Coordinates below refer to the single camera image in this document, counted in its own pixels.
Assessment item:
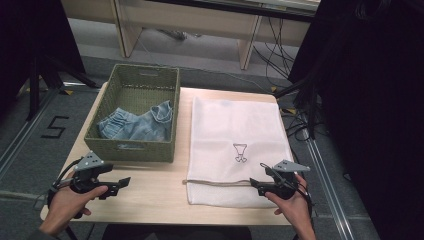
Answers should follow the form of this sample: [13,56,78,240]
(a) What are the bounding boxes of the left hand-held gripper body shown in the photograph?
[69,150,115,195]

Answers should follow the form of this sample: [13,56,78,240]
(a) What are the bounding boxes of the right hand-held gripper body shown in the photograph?
[264,159,311,201]

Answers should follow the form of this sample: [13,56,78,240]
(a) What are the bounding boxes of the blue denim shorts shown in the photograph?
[96,100,174,143]

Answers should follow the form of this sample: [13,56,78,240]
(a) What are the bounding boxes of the white mesh laundry bag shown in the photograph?
[182,96,295,209]

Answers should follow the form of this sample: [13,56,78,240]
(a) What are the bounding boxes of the green woven basket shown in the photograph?
[83,63,181,164]

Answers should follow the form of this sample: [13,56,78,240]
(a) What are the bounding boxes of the person's right hand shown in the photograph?
[264,173,315,232]

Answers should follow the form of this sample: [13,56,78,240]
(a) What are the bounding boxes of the person's left hand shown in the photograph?
[39,185,110,237]

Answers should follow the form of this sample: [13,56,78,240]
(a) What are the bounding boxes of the grey floor tape strip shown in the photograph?
[0,189,51,210]

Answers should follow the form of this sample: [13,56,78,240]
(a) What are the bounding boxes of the black metal stand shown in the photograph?
[274,74,318,140]

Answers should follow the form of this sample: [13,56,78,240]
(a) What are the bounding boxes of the black tripod stand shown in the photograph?
[25,54,101,122]

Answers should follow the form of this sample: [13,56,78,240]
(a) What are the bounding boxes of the black curtain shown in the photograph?
[287,0,424,240]
[0,0,87,113]

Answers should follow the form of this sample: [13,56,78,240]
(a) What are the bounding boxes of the grey power strip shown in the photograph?
[156,28,203,42]

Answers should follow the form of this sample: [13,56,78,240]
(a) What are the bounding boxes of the light wooden desk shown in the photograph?
[60,0,322,71]

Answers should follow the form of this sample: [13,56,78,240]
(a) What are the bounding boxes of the metal floor rail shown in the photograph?
[0,85,69,179]
[299,111,356,240]

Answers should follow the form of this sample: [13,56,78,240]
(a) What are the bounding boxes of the black floor cables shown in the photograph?
[252,16,321,141]

